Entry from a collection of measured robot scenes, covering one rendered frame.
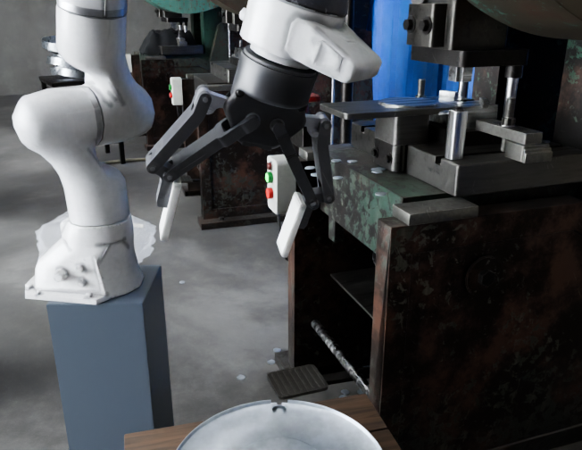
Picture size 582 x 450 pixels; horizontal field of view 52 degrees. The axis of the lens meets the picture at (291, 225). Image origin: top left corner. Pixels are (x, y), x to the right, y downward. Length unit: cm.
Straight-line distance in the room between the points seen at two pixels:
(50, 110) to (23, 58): 666
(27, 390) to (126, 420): 55
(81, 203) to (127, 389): 38
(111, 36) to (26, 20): 666
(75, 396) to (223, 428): 46
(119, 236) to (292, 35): 72
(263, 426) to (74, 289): 48
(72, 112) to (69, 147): 6
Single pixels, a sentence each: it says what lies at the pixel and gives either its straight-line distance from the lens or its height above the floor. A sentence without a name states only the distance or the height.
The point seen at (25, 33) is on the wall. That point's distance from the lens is 772.
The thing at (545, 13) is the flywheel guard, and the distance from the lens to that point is 90.
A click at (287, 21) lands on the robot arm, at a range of 53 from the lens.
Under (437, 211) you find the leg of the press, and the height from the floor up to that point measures 64.
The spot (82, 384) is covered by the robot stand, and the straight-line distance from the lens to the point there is 128.
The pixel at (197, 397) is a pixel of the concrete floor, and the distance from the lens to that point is 166.
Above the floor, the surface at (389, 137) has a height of 72.
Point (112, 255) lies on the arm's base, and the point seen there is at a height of 53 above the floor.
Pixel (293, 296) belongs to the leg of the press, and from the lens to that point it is 158.
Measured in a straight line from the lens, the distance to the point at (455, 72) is 133.
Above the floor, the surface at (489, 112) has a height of 76.
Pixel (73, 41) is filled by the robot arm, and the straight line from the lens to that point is 106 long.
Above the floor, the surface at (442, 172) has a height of 68.
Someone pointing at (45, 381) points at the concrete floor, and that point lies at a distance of 183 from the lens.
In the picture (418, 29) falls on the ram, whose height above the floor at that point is 93.
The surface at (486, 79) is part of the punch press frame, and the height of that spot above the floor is 80.
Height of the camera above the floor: 97
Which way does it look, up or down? 20 degrees down
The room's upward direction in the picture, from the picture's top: straight up
